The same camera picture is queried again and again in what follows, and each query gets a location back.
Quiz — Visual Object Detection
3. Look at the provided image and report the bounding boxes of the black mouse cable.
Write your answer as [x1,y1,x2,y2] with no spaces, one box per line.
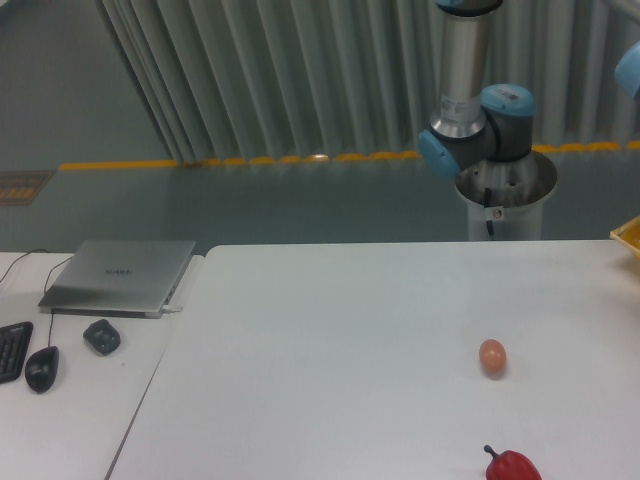
[41,249,76,348]

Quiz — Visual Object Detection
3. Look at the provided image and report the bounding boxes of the small black device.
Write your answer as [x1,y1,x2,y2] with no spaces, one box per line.
[83,319,121,356]

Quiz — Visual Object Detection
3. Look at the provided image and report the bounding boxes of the red bell pepper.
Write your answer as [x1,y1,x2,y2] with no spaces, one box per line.
[483,445,542,480]

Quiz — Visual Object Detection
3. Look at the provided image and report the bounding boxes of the black thin cable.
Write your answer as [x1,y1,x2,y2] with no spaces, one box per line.
[0,248,51,284]

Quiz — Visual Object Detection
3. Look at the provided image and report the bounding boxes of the yellow basket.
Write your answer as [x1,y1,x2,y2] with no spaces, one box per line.
[610,216,640,260]

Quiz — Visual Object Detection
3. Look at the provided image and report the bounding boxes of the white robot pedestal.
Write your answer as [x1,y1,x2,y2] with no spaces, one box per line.
[455,151,558,241]

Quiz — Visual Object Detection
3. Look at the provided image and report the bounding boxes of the black keyboard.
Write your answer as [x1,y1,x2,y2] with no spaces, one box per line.
[0,321,33,384]

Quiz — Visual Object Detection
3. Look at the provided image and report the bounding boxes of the silver laptop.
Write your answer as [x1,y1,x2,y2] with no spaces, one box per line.
[39,240,196,318]

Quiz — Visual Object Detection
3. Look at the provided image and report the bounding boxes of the black computer mouse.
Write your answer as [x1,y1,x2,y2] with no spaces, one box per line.
[25,346,60,394]

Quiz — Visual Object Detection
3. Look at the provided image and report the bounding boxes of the brown egg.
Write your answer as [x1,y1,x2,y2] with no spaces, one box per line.
[478,339,507,379]

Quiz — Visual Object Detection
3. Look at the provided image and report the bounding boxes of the black pedestal cable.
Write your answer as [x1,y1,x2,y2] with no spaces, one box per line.
[483,187,496,238]

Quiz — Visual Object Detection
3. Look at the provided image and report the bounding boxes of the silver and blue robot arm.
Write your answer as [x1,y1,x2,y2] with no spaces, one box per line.
[418,1,639,177]

